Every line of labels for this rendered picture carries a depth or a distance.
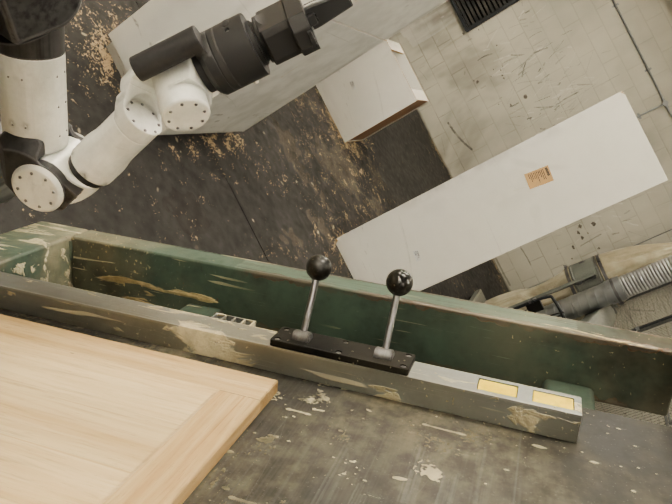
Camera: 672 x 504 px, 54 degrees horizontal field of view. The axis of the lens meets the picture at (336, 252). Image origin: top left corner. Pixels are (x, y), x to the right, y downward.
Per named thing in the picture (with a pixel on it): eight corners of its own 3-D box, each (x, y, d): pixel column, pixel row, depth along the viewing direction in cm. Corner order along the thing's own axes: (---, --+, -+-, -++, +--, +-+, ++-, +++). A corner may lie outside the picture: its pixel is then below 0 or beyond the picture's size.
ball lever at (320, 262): (291, 344, 95) (313, 255, 98) (316, 349, 94) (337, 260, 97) (283, 341, 92) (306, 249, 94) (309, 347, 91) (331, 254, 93)
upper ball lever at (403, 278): (371, 361, 92) (391, 269, 94) (397, 367, 91) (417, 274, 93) (366, 359, 88) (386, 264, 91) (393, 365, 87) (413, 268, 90)
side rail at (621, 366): (92, 279, 137) (90, 229, 134) (662, 399, 107) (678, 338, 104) (72, 288, 132) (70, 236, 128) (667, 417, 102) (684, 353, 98)
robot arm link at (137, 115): (215, 94, 90) (155, 150, 96) (202, 48, 94) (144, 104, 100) (178, 75, 85) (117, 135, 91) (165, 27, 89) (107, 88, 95)
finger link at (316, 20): (354, 8, 88) (312, 28, 89) (345, -15, 86) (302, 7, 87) (356, 12, 87) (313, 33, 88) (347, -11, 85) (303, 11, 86)
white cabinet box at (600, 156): (361, 226, 517) (618, 93, 434) (394, 292, 517) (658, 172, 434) (333, 239, 461) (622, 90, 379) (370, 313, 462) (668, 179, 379)
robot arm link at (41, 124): (-13, 200, 98) (-31, 54, 85) (31, 162, 108) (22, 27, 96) (62, 219, 98) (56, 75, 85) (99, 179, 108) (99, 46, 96)
